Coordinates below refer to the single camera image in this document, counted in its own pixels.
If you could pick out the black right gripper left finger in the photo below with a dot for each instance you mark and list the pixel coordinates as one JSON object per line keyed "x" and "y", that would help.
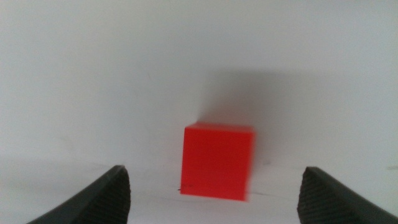
{"x": 102, "y": 199}

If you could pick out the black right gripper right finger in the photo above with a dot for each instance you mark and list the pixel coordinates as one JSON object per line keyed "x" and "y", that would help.
{"x": 326, "y": 202}

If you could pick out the red cube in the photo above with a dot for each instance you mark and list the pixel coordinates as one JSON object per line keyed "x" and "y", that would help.
{"x": 217, "y": 161}

